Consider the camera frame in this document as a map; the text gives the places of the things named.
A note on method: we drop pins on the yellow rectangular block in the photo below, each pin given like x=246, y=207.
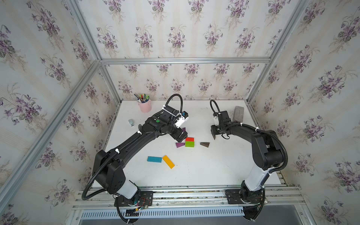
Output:
x=168, y=161

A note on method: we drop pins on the colourful pens bundle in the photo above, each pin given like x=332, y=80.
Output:
x=142, y=98

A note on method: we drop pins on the white slotted cable duct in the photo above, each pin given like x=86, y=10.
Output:
x=195, y=212

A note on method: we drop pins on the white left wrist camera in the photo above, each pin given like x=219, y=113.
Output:
x=180, y=119

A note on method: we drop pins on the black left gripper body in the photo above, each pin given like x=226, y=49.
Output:
x=176, y=132

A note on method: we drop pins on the grey rectangular stone block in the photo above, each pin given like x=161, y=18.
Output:
x=238, y=114

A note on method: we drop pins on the aluminium mounting rail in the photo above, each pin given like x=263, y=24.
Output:
x=193, y=196

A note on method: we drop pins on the teal rectangular block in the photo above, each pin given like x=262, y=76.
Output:
x=154, y=159

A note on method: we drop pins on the pink pen cup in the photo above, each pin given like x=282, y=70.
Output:
x=145, y=107

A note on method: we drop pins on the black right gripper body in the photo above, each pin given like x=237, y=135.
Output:
x=217, y=129

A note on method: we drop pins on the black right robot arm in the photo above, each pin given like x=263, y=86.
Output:
x=268, y=152

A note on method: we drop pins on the brown triangle block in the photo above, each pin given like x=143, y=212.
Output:
x=205, y=144

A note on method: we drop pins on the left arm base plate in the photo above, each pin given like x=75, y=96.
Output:
x=141, y=199

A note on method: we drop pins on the small grey white object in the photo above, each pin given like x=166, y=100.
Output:
x=131, y=122

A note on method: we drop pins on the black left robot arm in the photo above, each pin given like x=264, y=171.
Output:
x=108, y=175

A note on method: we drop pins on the green rectangular block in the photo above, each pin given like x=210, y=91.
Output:
x=190, y=144

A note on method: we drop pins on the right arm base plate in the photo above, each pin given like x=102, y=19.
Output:
x=243, y=196

